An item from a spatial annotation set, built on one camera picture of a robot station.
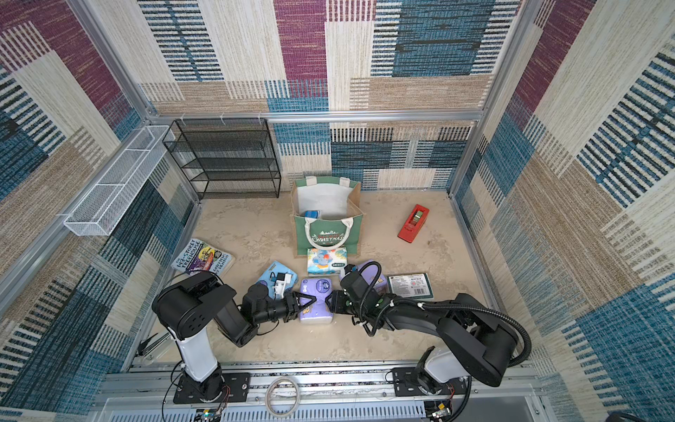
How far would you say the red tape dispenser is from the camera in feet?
3.42

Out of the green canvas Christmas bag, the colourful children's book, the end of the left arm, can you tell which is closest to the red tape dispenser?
the green canvas Christmas bag

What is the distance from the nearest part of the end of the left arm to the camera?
0.79 metres

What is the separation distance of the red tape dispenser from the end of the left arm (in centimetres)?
45

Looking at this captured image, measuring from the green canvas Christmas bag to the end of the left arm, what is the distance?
175 mm

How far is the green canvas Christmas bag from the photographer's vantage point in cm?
85

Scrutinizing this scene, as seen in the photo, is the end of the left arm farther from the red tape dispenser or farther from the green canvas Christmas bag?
the red tape dispenser

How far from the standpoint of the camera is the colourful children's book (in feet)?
3.21

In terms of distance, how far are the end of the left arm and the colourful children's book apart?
0.98 ft

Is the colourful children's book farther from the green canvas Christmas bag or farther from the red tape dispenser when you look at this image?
the red tape dispenser

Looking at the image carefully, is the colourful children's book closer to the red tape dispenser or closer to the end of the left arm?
the end of the left arm

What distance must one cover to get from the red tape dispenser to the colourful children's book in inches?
26.0
